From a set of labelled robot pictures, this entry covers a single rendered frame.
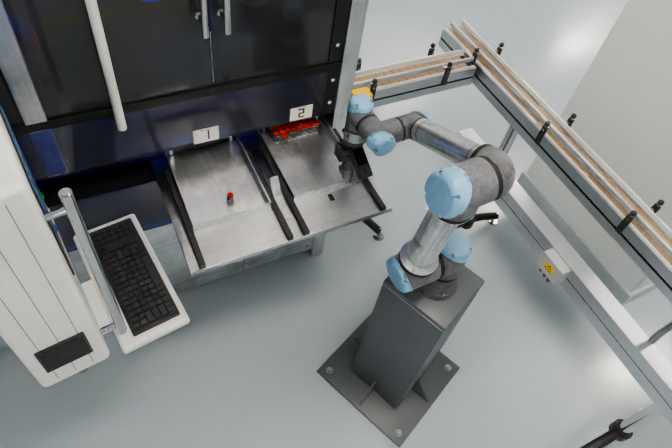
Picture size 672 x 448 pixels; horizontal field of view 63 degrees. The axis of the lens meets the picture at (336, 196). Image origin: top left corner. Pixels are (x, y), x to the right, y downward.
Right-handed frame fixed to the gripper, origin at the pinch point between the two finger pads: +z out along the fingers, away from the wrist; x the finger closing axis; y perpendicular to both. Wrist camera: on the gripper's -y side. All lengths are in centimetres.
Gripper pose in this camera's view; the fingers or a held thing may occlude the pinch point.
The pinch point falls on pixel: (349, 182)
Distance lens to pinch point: 187.8
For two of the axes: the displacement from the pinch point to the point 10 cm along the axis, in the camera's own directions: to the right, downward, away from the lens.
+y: -4.3, -7.3, 5.3
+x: -8.9, 2.7, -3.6
